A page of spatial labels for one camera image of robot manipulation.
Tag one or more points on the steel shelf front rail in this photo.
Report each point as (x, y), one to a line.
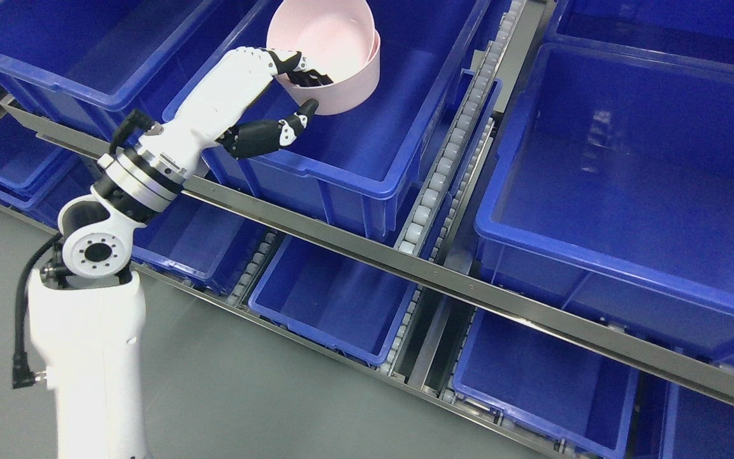
(619, 346)

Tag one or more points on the blue bin lower left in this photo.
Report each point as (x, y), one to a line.
(199, 242)

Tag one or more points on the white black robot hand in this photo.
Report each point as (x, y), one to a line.
(210, 116)

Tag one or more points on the white roller track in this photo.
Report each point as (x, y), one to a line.
(447, 161)

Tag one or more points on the blue bin shelf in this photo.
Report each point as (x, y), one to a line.
(613, 197)
(356, 170)
(87, 64)

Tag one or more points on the blue bin lower far right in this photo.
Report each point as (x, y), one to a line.
(696, 426)

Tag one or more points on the blue bin middle shelf right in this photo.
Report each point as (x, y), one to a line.
(613, 197)

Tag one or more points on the blue bin far left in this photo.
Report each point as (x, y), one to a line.
(37, 178)

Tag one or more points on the blue bin top right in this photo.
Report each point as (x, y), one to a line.
(699, 34)

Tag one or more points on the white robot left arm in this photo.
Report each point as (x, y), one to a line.
(80, 310)

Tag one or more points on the pink bowl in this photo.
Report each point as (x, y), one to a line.
(336, 35)
(341, 96)

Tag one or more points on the blue bin middle shelf left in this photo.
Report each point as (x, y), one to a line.
(87, 64)

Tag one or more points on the blue bin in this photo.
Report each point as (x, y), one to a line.
(37, 178)
(337, 302)
(696, 426)
(699, 34)
(199, 242)
(551, 386)

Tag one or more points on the blue bin middle shelf centre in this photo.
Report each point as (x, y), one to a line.
(356, 170)

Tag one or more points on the blue bin lower centre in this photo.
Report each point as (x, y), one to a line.
(337, 302)

